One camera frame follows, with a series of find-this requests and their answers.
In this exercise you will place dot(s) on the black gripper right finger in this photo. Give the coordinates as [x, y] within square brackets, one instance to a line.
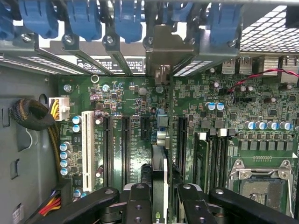
[196, 206]

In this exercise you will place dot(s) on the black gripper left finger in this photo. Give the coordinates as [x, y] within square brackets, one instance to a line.
[139, 205]

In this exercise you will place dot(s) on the black RAM slot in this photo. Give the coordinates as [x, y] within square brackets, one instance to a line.
[182, 144]
[223, 154]
[214, 158]

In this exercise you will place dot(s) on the long black expansion slot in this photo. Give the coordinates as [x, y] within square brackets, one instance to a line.
[126, 149]
[108, 149]

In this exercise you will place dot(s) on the CPU socket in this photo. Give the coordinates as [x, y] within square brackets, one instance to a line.
[261, 193]

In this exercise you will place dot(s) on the white expansion slot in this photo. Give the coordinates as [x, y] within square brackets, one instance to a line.
[87, 149]

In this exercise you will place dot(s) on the short black expansion slot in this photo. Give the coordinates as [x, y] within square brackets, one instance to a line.
[144, 127]

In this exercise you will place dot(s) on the green motherboard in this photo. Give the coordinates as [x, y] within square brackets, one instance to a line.
[130, 93]

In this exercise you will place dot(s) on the white power connector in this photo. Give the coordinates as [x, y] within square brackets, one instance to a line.
[61, 108]

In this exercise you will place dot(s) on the open grey PC case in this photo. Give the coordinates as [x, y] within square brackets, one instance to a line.
[257, 35]

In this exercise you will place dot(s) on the blue card retention clip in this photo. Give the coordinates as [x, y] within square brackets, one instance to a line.
[5, 23]
[225, 25]
[84, 21]
[128, 23]
[38, 18]
[180, 11]

